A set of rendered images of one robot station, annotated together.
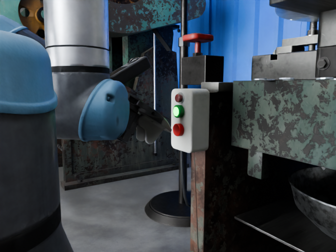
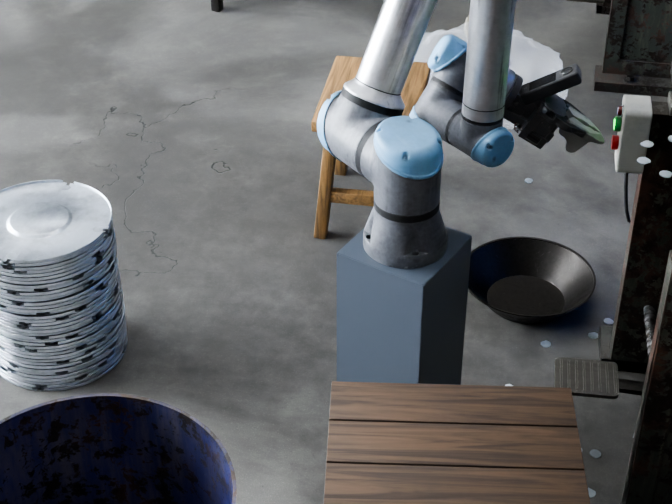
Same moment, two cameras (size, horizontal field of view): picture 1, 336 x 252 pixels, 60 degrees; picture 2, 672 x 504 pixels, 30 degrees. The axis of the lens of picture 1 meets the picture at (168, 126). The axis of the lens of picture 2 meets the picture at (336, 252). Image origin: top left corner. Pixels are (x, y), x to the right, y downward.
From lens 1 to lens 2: 192 cm
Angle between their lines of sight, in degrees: 47
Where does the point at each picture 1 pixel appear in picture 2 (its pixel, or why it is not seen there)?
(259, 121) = not seen: outside the picture
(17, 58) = (423, 162)
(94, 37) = (487, 106)
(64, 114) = (464, 145)
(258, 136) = not seen: outside the picture
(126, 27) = not seen: outside the picture
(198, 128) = (630, 150)
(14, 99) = (420, 174)
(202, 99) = (639, 123)
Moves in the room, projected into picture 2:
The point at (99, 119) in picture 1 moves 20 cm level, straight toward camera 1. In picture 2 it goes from (480, 157) to (432, 213)
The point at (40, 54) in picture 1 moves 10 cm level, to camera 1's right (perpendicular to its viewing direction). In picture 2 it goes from (433, 155) to (481, 177)
